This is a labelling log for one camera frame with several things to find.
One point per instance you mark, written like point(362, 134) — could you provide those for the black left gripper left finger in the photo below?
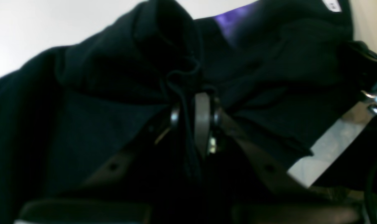
point(150, 136)

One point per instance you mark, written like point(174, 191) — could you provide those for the white clothing label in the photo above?
point(332, 5)

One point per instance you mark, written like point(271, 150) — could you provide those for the black T-shirt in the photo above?
point(274, 66)

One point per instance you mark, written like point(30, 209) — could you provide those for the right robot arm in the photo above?
point(346, 154)

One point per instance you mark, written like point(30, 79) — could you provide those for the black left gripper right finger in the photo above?
point(234, 166)

